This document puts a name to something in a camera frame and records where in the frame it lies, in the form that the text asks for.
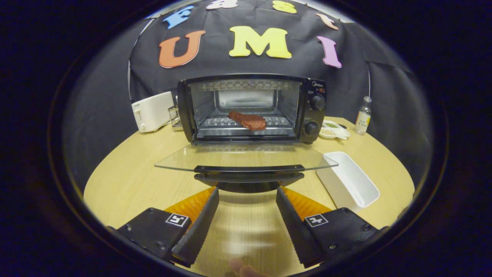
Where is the red-brown meat piece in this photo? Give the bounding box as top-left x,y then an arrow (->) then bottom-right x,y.
228,111 -> 267,131

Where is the metal oven grill rack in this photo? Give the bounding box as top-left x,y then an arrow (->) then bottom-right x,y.
200,115 -> 294,129

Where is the white rectangular plastic tray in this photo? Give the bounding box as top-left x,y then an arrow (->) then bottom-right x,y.
316,151 -> 380,213

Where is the white divided condiment dish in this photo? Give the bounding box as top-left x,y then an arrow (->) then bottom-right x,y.
319,120 -> 351,140

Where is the small clear glass bottle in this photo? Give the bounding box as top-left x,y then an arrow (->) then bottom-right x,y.
354,96 -> 372,135

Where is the white bread toaster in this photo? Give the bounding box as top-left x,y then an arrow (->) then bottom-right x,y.
131,91 -> 175,133

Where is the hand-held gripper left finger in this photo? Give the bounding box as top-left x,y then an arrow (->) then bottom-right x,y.
115,187 -> 219,268

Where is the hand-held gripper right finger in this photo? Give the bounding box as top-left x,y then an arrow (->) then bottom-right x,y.
276,186 -> 385,269

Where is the small metal wire rack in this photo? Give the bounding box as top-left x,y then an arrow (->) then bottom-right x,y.
168,106 -> 183,128

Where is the black toaster oven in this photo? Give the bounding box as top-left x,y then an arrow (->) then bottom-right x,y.
154,73 -> 339,193

